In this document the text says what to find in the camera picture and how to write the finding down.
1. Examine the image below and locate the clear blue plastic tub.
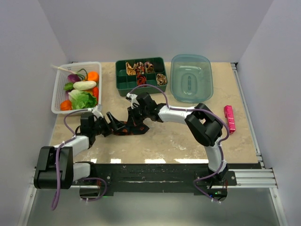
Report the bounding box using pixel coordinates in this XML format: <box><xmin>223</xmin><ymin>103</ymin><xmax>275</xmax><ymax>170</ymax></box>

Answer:
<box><xmin>170</xmin><ymin>54</ymin><xmax>214</xmax><ymax>103</ymax></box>

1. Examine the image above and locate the green toy lettuce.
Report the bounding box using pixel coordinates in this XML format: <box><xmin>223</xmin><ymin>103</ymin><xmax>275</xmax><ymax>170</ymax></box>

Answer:
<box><xmin>68</xmin><ymin>89</ymin><xmax>98</xmax><ymax>110</ymax></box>

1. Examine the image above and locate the beige rolled tie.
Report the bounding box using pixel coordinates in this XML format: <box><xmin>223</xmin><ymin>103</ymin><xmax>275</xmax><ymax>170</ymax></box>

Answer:
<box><xmin>126</xmin><ymin>62</ymin><xmax>136</xmax><ymax>76</ymax></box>

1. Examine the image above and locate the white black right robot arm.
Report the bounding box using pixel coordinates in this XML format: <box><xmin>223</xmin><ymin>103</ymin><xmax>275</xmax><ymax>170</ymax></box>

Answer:
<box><xmin>126</xmin><ymin>93</ymin><xmax>228</xmax><ymax>185</ymax></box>

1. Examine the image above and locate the white toy radish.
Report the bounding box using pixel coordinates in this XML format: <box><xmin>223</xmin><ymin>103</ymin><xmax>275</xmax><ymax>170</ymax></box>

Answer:
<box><xmin>73</xmin><ymin>81</ymin><xmax>97</xmax><ymax>91</ymax></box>

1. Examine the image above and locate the orange toy fruit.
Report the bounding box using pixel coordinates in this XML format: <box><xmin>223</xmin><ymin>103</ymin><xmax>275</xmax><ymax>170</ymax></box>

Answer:
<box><xmin>60</xmin><ymin>100</ymin><xmax>72</xmax><ymax>111</ymax></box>
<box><xmin>87</xmin><ymin>71</ymin><xmax>99</xmax><ymax>82</ymax></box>

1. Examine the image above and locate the black orange floral tie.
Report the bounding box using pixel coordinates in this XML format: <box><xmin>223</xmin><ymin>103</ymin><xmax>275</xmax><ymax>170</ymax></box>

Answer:
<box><xmin>114</xmin><ymin>121</ymin><xmax>149</xmax><ymax>136</ymax></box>

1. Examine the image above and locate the orange navy striped rolled tie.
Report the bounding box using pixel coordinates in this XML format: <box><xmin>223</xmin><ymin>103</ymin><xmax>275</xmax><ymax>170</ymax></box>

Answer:
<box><xmin>136</xmin><ymin>74</ymin><xmax>147</xmax><ymax>86</ymax></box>

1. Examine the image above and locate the multicolour patterned rolled tie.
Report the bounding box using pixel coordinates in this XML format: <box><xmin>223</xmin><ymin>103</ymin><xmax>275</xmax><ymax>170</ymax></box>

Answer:
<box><xmin>134</xmin><ymin>62</ymin><xmax>145</xmax><ymax>75</ymax></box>

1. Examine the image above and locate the orange toy fruit upper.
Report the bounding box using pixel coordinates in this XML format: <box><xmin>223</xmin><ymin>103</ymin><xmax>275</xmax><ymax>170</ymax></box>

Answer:
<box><xmin>87</xmin><ymin>71</ymin><xmax>99</xmax><ymax>82</ymax></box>

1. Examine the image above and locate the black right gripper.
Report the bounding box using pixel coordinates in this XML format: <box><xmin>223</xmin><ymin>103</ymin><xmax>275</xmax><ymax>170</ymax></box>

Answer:
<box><xmin>127</xmin><ymin>105</ymin><xmax>149</xmax><ymax>127</ymax></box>

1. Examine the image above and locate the green divided organizer box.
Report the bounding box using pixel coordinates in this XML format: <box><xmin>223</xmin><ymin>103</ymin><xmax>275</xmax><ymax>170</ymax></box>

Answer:
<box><xmin>115</xmin><ymin>57</ymin><xmax>168</xmax><ymax>97</ymax></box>

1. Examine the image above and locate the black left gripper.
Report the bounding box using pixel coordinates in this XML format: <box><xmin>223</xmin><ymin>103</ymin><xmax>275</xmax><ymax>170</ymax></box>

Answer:
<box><xmin>91</xmin><ymin>112</ymin><xmax>125</xmax><ymax>137</ymax></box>

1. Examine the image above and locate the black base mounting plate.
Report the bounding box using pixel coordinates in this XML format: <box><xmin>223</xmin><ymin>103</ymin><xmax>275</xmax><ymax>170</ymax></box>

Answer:
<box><xmin>73</xmin><ymin>163</ymin><xmax>237</xmax><ymax>198</ymax></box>

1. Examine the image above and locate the pink rectangular box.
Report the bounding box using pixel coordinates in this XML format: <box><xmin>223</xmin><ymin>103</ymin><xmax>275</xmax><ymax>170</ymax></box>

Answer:
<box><xmin>224</xmin><ymin>105</ymin><xmax>236</xmax><ymax>134</ymax></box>

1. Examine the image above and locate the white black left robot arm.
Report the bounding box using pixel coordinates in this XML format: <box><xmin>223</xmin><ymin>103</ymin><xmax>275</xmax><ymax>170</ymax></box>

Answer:
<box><xmin>33</xmin><ymin>112</ymin><xmax>125</xmax><ymax>189</ymax></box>

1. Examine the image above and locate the white plastic basket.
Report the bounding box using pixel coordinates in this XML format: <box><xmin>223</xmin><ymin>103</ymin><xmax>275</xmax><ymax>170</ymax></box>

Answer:
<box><xmin>51</xmin><ymin>62</ymin><xmax>102</xmax><ymax>114</ymax></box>

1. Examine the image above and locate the orange toy fruit lower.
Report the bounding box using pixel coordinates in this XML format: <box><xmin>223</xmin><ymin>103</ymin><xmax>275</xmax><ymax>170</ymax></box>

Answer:
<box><xmin>60</xmin><ymin>100</ymin><xmax>72</xmax><ymax>111</ymax></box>

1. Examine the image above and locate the purple toy turnip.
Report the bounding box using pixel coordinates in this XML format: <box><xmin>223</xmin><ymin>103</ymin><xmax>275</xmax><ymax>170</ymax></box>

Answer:
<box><xmin>67</xmin><ymin>74</ymin><xmax>80</xmax><ymax>83</ymax></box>

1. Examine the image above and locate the cream brown floral rolled tie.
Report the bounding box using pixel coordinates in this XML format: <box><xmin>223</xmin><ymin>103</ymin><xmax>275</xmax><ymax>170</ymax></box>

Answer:
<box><xmin>156</xmin><ymin>73</ymin><xmax>167</xmax><ymax>86</ymax></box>

